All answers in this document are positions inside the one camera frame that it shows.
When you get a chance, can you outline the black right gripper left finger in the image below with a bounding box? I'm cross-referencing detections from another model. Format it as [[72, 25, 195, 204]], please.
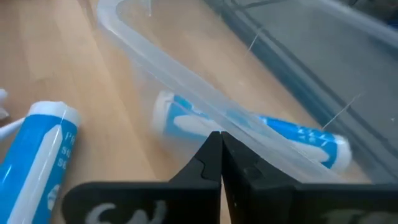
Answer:
[[61, 130, 223, 224]]

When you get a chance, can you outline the blue sealant tube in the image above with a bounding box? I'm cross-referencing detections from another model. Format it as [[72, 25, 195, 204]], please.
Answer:
[[151, 90, 353, 175], [0, 100, 82, 224]]

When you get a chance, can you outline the frosted plastic bin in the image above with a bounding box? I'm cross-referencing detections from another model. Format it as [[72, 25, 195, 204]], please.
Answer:
[[95, 0, 398, 184]]

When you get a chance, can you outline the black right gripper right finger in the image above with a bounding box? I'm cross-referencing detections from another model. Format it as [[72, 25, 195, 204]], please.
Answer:
[[221, 131, 398, 224]]

